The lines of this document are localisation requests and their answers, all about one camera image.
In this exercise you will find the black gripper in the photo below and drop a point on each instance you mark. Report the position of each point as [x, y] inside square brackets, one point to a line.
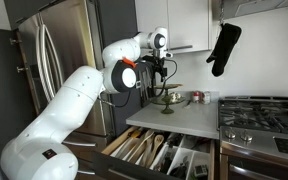
[159, 68]

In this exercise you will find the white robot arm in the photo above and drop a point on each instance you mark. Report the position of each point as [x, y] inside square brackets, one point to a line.
[67, 110]

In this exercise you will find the green tiered cake tray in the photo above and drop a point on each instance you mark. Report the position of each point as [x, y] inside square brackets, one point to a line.
[167, 100]

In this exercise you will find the round-bowl wooden spoon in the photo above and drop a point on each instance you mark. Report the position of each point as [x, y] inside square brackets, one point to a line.
[158, 141]

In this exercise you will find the white garlic bulbs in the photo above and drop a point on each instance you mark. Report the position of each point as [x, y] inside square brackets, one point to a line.
[175, 97]

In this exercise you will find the red white tin can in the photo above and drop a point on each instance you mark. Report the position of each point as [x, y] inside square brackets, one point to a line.
[196, 97]

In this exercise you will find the white upper cabinet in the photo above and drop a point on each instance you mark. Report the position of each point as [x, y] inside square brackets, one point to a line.
[184, 23]

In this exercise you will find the silver tin can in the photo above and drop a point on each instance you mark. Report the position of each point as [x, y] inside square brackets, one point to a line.
[206, 97]

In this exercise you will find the dark tall cabinet panel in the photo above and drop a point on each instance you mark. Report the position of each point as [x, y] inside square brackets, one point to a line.
[117, 20]

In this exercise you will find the black oven mitt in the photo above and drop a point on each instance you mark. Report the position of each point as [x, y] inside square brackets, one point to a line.
[224, 46]

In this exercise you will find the yellow utensil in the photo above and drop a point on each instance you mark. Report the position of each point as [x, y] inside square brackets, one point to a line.
[135, 133]

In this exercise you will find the flat wooden spatula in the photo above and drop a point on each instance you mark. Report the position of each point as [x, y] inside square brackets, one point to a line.
[140, 146]

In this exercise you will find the white cutlery organizer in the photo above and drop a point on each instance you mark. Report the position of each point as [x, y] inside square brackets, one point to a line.
[184, 156]

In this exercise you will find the stainless steel refrigerator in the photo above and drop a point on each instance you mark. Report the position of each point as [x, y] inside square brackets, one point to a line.
[70, 40]

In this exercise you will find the gray-front kitchen drawer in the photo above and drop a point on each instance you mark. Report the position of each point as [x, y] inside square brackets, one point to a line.
[117, 166]

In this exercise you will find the small digital timer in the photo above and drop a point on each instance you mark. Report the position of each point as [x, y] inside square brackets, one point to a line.
[200, 170]

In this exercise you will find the stainless gas stove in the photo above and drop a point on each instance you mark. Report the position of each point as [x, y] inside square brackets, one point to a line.
[257, 140]

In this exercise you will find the steel range hood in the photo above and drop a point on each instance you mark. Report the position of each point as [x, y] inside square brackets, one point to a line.
[267, 6]

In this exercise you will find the dark cabinet door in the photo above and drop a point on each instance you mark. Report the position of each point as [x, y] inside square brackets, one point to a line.
[4, 83]

